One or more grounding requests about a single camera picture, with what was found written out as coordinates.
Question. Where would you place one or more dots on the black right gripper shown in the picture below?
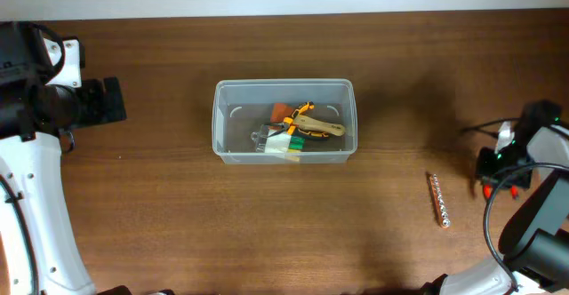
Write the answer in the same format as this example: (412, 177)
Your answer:
(498, 173)

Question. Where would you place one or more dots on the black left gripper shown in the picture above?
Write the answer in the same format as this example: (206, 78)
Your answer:
(93, 101)

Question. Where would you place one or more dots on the red handled cutting pliers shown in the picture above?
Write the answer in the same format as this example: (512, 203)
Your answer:
(488, 189)

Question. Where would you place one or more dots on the clear plastic container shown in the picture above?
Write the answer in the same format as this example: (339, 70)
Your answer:
(264, 121)

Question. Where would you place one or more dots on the orange scraper with wooden handle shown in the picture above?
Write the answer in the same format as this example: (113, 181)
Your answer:
(311, 123)

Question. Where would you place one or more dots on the clear box of coloured bits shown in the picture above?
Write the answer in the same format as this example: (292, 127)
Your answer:
(282, 145)

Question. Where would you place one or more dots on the orange black long-nose pliers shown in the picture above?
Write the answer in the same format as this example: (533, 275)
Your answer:
(287, 119)

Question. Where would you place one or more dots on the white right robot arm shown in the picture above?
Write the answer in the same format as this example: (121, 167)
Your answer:
(531, 256)

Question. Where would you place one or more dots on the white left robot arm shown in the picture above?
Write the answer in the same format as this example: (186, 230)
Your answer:
(43, 100)

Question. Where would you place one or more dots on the orange socket bit rail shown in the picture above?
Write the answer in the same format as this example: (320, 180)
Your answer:
(443, 219)

